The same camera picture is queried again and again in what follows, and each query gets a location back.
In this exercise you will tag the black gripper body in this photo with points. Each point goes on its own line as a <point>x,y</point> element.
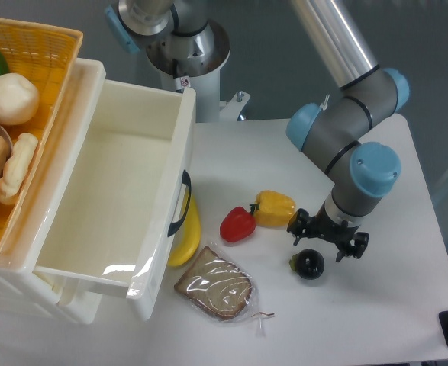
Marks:
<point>333,225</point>

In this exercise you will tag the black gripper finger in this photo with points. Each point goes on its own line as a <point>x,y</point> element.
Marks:
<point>298,225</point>
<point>355,247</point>

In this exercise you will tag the dark purple mangosteen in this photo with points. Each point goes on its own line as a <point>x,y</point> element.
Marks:
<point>308,264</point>

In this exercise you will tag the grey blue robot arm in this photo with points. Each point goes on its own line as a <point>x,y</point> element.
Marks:
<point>328,134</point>

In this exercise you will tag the yellow bell pepper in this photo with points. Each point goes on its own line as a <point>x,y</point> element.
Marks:
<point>272,209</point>

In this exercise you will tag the red bell pepper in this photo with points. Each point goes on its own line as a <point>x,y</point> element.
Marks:
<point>237,225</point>

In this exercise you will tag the bagged bread slice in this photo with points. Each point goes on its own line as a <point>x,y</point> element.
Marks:
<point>216,286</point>

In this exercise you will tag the yellow banana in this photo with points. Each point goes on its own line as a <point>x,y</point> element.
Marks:
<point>189,240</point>

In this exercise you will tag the white plastic drawer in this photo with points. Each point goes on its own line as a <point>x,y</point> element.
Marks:
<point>124,203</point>

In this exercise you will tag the beige twisted bread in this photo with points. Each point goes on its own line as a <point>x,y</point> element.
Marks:
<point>16,167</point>

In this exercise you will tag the white drawer cabinet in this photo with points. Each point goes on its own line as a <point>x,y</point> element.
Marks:
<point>25,287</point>

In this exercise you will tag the orange woven basket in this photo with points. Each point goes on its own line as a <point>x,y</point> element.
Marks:
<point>35,63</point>

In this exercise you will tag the white round bun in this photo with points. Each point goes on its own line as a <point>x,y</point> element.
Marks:
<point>19,99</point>

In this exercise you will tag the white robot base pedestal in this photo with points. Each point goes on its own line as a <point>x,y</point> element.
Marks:
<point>195,61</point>

